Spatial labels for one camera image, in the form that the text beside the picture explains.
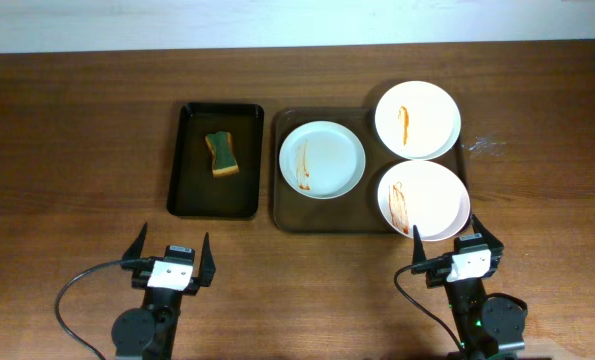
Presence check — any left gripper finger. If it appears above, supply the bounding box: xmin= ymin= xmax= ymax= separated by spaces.
xmin=121 ymin=223 xmax=148 ymax=270
xmin=197 ymin=233 xmax=216 ymax=287

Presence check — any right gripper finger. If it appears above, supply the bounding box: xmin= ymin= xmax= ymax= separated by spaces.
xmin=471 ymin=214 xmax=504 ymax=255
xmin=411 ymin=225 xmax=427 ymax=274

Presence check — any white plate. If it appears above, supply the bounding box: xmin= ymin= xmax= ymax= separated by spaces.
xmin=279 ymin=121 xmax=366 ymax=200
xmin=374 ymin=81 xmax=461 ymax=160
xmin=376 ymin=160 xmax=471 ymax=242

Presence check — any green and yellow sponge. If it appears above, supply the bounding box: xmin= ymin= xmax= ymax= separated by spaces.
xmin=205 ymin=131 xmax=239 ymax=177

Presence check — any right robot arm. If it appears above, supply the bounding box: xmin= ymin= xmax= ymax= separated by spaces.
xmin=411 ymin=216 xmax=528 ymax=359

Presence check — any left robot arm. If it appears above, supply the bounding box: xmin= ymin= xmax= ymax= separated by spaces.
xmin=111 ymin=226 xmax=216 ymax=359

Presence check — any brown serving tray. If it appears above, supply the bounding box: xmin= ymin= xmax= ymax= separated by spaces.
xmin=273 ymin=107 xmax=404 ymax=234

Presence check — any black rectangular sponge tray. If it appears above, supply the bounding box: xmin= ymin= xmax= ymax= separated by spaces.
xmin=166 ymin=102 xmax=264 ymax=219

